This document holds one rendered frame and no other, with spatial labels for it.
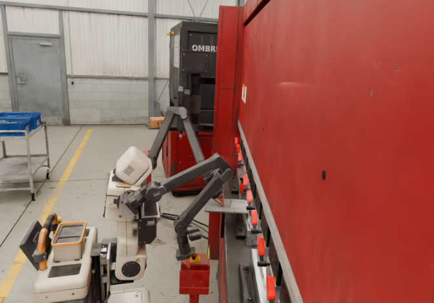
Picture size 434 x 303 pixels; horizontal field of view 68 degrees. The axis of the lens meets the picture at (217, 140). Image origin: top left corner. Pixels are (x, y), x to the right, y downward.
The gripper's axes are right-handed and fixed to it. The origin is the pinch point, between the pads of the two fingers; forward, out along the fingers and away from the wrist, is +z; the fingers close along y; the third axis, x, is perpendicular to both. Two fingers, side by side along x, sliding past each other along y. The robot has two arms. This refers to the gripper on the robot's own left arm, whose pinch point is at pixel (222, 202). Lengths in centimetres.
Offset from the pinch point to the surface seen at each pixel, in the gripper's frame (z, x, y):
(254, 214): -19, -22, -70
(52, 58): -268, 307, 624
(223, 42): -88, -50, 85
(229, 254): 14.6, 4.5, -32.9
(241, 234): 15.7, -3.4, -17.9
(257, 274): 12, -9, -61
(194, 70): -79, -18, 101
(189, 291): 20, 32, -39
